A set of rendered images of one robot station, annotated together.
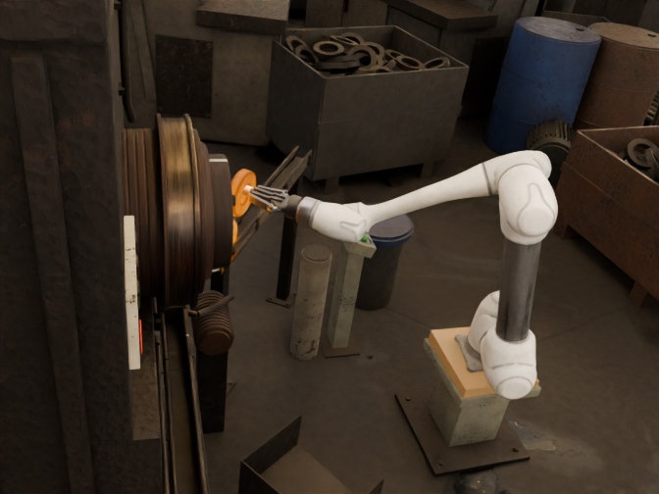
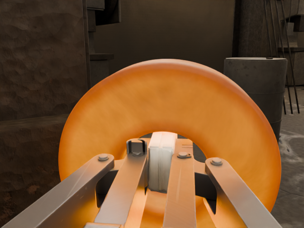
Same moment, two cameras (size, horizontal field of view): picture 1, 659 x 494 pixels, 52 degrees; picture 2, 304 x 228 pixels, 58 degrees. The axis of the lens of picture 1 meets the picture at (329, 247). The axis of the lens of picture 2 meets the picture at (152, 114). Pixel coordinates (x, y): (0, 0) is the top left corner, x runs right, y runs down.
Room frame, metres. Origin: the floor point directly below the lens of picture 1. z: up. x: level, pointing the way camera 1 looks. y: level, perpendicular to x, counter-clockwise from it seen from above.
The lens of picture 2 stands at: (1.84, 0.12, 0.99)
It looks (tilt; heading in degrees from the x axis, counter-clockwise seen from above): 14 degrees down; 82
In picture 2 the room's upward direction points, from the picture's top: straight up
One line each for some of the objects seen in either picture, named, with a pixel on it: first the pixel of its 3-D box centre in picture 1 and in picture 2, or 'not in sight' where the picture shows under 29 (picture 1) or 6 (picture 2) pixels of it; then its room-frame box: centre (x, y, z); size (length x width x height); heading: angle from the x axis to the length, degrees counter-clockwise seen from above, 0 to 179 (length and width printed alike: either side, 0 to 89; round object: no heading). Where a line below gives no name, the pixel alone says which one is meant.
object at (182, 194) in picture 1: (177, 212); not in sight; (1.38, 0.38, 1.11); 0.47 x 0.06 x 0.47; 19
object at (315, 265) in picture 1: (310, 304); not in sight; (2.18, 0.04, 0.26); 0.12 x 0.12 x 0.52
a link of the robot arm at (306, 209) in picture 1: (308, 212); not in sight; (1.82, 0.08, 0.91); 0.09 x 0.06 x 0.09; 164
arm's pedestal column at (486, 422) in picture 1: (468, 399); not in sight; (1.87, -0.61, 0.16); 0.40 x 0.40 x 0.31; 22
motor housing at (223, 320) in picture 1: (210, 365); not in sight; (1.74, 0.36, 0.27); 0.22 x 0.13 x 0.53; 19
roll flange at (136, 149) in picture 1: (141, 213); not in sight; (1.36, 0.46, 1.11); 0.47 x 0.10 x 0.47; 19
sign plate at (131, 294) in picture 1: (132, 289); not in sight; (1.03, 0.37, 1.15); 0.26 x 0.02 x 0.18; 19
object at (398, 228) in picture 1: (372, 258); not in sight; (2.65, -0.21, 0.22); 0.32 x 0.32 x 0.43
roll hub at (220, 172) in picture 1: (218, 211); not in sight; (1.42, 0.29, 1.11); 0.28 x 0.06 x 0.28; 19
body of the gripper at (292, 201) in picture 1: (286, 204); not in sight; (1.84, 0.15, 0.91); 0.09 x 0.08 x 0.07; 74
